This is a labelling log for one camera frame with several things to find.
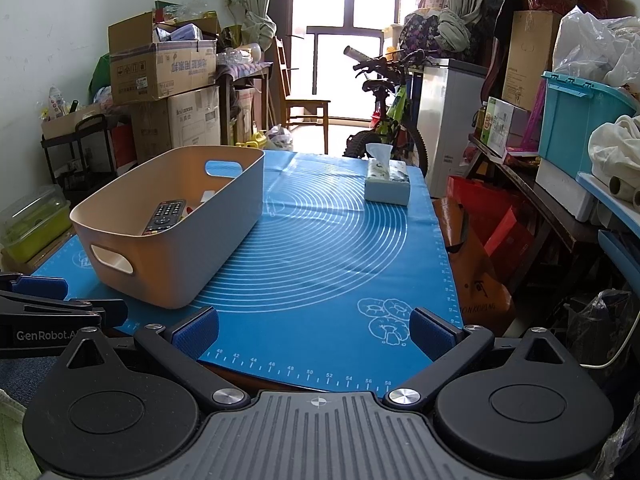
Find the light blue shelf board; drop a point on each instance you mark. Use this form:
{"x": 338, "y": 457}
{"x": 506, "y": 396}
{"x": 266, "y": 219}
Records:
{"x": 600, "y": 195}

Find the dark wooden shelf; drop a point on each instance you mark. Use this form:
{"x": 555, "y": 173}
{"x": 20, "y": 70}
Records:
{"x": 550, "y": 225}

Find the green black bicycle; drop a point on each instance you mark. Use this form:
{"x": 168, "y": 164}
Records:
{"x": 387, "y": 110}

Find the beige plastic basket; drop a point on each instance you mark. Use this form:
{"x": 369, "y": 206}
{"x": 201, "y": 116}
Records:
{"x": 220, "y": 220}

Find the light green cloth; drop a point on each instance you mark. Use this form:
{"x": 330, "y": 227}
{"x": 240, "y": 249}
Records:
{"x": 15, "y": 440}

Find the tall brown cardboard box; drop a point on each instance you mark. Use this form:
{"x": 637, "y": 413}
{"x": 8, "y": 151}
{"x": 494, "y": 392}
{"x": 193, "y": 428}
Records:
{"x": 530, "y": 60}

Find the white plastic bag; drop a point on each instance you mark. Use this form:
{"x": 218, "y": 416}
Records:
{"x": 279, "y": 137}

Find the teal plastic storage bin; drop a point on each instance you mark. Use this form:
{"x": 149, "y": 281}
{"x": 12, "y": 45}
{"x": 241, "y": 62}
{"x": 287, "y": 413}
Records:
{"x": 570, "y": 125}

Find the green knotted curtain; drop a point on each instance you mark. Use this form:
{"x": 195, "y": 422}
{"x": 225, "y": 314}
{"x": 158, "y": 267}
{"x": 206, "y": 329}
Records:
{"x": 250, "y": 20}
{"x": 460, "y": 15}

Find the red paper gift bags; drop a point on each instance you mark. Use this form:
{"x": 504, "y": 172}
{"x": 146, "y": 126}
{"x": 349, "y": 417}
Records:
{"x": 490, "y": 215}

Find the clear plastic bag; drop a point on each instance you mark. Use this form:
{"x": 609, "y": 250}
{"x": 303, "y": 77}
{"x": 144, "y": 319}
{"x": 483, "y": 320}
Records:
{"x": 590, "y": 45}

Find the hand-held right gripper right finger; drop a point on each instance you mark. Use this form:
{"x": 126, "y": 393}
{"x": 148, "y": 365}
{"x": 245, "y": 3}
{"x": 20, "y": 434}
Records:
{"x": 429, "y": 334}

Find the black utility cart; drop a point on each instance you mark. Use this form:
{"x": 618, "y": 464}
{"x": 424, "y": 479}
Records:
{"x": 75, "y": 150}

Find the white printed cardboard box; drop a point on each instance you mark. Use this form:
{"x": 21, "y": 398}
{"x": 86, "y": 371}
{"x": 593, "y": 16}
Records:
{"x": 195, "y": 115}

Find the blue silicone baking mat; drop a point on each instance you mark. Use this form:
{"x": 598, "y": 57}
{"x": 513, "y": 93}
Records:
{"x": 325, "y": 260}

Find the yellow plastic toy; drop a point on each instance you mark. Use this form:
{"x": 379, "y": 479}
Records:
{"x": 255, "y": 138}

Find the open brown cardboard box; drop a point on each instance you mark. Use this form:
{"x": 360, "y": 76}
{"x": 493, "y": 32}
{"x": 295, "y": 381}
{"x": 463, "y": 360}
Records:
{"x": 160, "y": 75}

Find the green white product box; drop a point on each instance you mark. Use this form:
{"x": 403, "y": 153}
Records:
{"x": 497, "y": 127}

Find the floral cloth bundle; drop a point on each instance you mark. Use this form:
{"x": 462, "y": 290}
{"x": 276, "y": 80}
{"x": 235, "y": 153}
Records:
{"x": 425, "y": 32}

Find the wooden chair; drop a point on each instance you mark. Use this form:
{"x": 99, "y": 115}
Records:
{"x": 305, "y": 107}

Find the black plastic bag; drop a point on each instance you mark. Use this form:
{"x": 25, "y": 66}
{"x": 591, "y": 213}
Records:
{"x": 600, "y": 325}

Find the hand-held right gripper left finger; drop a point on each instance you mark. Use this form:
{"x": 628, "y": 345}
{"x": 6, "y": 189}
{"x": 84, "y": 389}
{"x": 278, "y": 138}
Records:
{"x": 197, "y": 334}

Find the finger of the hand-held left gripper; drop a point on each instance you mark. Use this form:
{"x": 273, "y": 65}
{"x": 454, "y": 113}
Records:
{"x": 40, "y": 286}
{"x": 100, "y": 312}

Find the white foam box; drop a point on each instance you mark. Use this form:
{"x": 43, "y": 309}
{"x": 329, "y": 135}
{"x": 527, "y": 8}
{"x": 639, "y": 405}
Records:
{"x": 560, "y": 185}

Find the black remote control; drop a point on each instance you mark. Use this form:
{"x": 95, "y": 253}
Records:
{"x": 162, "y": 215}

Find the white paper rolls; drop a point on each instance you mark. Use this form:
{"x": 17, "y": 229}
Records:
{"x": 622, "y": 192}

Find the white floral tissue box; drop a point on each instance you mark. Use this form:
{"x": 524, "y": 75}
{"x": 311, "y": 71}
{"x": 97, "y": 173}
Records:
{"x": 387, "y": 190}

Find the person's denim-clad leg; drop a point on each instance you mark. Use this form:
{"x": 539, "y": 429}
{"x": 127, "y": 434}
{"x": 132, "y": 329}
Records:
{"x": 30, "y": 377}

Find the cluttered wooden side table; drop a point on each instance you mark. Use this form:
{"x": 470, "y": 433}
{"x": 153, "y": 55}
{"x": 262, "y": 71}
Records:
{"x": 245, "y": 72}

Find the green container with clear lid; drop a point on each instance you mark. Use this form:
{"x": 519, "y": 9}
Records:
{"x": 35, "y": 225}

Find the orange brown paper bag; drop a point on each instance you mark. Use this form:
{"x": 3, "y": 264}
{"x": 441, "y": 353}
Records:
{"x": 480, "y": 280}

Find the white chest freezer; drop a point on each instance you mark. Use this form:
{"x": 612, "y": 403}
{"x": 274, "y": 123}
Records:
{"x": 450, "y": 120}

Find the white cloth bag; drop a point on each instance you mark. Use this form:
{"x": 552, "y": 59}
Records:
{"x": 615, "y": 150}

